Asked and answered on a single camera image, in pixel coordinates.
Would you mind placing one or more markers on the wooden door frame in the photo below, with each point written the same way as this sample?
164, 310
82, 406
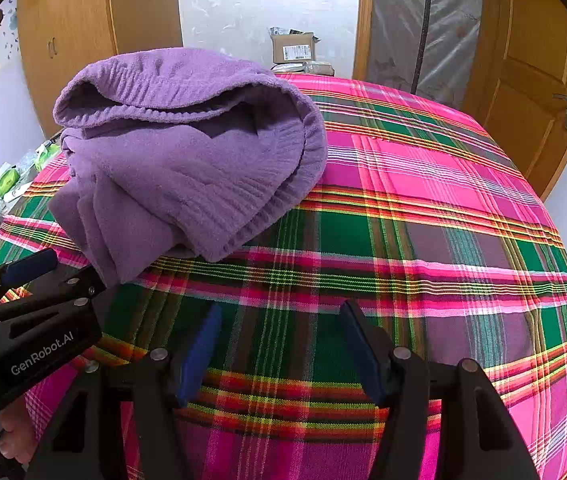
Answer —
363, 20

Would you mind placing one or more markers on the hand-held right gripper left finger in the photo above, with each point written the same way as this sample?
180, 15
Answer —
198, 355

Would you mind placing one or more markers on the brown labelled cardboard box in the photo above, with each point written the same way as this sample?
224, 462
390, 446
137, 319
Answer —
292, 47

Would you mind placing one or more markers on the clear plastic door curtain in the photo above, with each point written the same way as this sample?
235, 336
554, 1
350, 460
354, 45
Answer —
423, 25

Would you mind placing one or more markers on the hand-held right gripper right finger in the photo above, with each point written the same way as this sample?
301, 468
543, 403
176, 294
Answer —
363, 355

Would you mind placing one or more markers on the pink green plaid bed sheet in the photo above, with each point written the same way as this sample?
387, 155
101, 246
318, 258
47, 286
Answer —
413, 260

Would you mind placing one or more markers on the pile of wrapped parcels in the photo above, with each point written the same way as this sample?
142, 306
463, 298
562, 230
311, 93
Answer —
308, 67

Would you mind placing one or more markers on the wooden door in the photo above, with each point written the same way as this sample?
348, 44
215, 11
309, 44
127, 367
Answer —
528, 60

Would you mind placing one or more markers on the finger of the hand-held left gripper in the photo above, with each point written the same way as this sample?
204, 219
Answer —
65, 287
28, 265

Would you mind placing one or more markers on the wooden wardrobe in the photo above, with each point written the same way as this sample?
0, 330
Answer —
88, 35

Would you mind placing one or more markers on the person's left hand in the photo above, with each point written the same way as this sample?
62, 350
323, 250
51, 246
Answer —
18, 430

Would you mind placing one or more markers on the green tissue pack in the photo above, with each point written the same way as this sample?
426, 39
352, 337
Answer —
45, 156
7, 180

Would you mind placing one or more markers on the purple fleece sweater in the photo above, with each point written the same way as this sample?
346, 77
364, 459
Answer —
188, 160

